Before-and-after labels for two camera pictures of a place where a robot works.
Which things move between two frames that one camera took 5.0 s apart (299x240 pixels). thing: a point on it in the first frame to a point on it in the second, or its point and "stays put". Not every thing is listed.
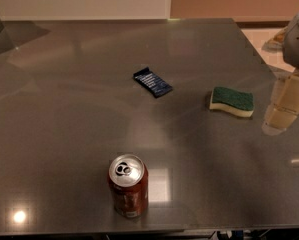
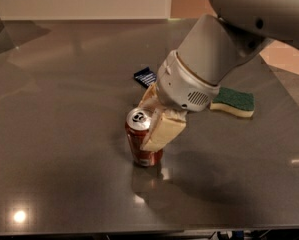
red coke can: [128, 177] to [136, 127]
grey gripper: [298, 44] to [182, 85]
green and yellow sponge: [240, 103] stays put
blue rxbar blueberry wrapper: [152, 82] stays put
